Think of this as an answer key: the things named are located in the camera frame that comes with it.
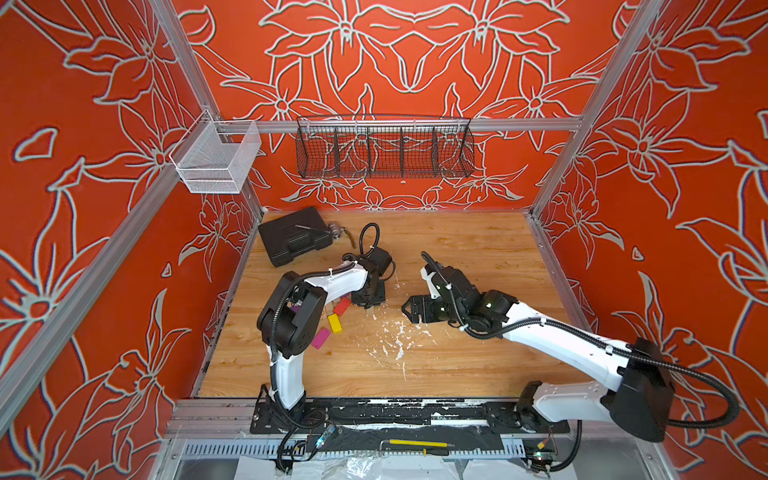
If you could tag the black wire basket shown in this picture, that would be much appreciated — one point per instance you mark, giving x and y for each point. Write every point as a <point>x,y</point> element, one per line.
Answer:
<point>383,146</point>

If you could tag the black plastic tool case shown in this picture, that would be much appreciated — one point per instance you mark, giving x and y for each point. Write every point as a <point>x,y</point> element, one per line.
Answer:
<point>293,235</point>

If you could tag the white wire basket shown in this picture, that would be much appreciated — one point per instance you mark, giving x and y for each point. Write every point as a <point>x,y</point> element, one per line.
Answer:
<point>215,156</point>

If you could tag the magenta block front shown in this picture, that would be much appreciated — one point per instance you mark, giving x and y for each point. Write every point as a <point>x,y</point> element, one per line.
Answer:
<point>321,337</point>

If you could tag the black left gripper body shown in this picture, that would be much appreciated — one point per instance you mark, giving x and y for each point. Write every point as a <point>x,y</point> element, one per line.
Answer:
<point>377,297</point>

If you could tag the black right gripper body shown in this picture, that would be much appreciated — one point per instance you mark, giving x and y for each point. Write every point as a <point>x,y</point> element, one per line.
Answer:
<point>434,307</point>

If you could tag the red block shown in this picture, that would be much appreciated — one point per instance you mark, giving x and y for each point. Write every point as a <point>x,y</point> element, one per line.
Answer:
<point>342,306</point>

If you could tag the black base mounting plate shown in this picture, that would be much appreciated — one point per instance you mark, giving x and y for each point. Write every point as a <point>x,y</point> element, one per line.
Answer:
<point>500,415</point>

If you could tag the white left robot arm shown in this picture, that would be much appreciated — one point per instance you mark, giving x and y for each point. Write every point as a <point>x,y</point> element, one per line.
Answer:
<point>291,317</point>

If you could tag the yellow block lower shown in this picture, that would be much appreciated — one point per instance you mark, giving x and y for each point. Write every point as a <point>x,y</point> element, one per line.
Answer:
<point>335,323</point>

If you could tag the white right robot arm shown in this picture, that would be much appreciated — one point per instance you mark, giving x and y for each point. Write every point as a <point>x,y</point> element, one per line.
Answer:
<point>627,386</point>

